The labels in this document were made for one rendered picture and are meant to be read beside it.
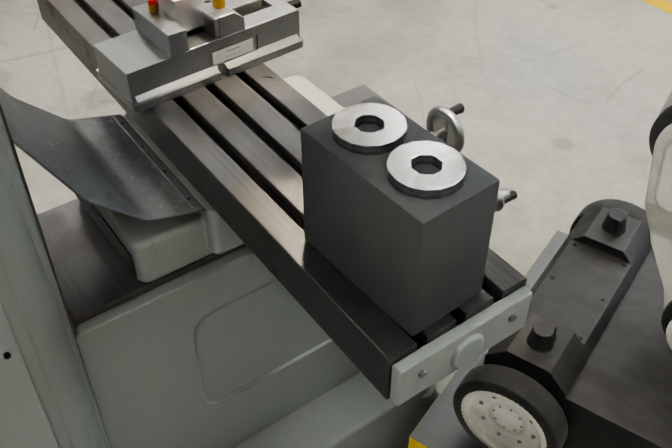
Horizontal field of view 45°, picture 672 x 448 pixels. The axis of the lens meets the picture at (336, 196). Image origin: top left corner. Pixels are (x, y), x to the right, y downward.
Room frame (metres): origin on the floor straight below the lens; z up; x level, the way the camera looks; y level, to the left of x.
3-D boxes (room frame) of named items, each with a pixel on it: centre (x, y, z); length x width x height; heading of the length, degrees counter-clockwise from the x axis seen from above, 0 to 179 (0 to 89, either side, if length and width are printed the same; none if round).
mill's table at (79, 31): (1.15, 0.19, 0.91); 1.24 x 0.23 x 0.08; 35
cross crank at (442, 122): (1.44, -0.21, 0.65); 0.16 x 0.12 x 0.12; 125
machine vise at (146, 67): (1.26, 0.24, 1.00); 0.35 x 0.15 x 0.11; 128
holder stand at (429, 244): (0.75, -0.07, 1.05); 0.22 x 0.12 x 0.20; 38
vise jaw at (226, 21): (1.28, 0.22, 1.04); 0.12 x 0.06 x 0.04; 38
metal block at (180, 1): (1.24, 0.26, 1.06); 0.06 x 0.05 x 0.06; 38
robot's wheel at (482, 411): (0.82, -0.30, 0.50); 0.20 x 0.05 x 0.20; 55
